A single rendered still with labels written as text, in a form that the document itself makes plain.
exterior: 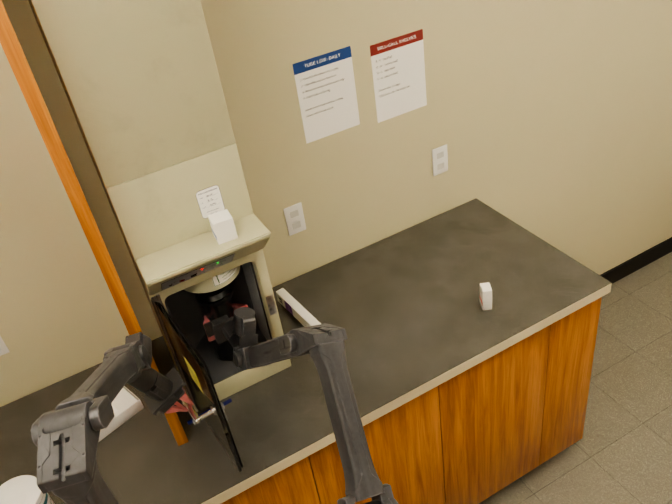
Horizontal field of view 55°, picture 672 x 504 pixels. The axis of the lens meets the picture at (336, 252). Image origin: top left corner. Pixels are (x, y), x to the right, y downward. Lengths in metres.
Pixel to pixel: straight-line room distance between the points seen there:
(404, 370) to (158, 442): 0.74
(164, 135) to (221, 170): 0.17
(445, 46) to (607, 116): 1.02
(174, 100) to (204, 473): 0.98
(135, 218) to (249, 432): 0.70
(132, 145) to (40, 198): 0.55
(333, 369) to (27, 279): 1.13
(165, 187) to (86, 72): 0.32
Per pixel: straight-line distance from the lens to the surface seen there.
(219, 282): 1.77
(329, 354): 1.29
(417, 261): 2.36
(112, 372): 1.31
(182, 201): 1.61
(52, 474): 1.09
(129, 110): 1.50
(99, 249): 1.51
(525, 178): 2.91
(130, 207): 1.58
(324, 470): 1.99
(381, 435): 2.02
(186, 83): 1.51
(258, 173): 2.15
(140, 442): 2.00
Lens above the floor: 2.37
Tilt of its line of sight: 35 degrees down
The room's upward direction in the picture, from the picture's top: 10 degrees counter-clockwise
